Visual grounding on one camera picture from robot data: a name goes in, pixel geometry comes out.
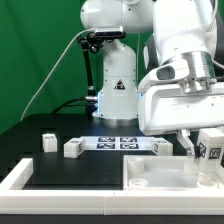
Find fiducial marker sheet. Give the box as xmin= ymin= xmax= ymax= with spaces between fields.
xmin=84 ymin=136 xmax=154 ymax=151

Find white U-shaped fence frame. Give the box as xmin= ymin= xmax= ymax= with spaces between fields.
xmin=0 ymin=158 xmax=224 ymax=215

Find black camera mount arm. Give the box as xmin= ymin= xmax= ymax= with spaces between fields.
xmin=77 ymin=35 xmax=96 ymax=117

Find front camera on mount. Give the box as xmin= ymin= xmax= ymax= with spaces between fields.
xmin=94 ymin=26 xmax=126 ymax=39

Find white square tabletop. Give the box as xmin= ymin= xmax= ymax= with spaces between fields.
xmin=123 ymin=155 xmax=224 ymax=191

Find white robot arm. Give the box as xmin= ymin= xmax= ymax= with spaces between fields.
xmin=80 ymin=0 xmax=224 ymax=157

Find black base cables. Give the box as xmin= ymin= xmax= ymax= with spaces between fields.
xmin=50 ymin=96 xmax=100 ymax=116

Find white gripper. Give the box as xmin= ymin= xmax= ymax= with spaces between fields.
xmin=138 ymin=84 xmax=224 ymax=157

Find grey camera cable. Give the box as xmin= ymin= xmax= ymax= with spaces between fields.
xmin=19 ymin=27 xmax=96 ymax=122

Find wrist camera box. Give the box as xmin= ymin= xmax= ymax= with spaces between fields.
xmin=138 ymin=64 xmax=189 ymax=93

